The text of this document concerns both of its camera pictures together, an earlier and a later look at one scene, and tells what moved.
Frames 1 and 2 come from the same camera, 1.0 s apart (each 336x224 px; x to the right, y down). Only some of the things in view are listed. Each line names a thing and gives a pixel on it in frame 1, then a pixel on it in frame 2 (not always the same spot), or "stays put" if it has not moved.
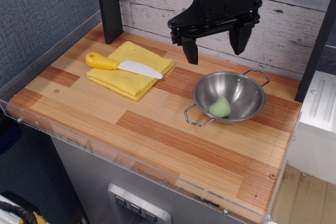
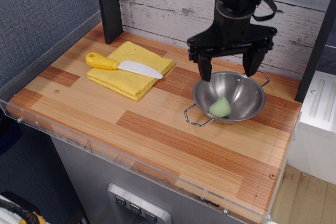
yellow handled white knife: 96,61 stays put
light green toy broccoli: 221,108 stays put
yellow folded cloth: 132,84 stays put
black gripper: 214,9 → 232,32
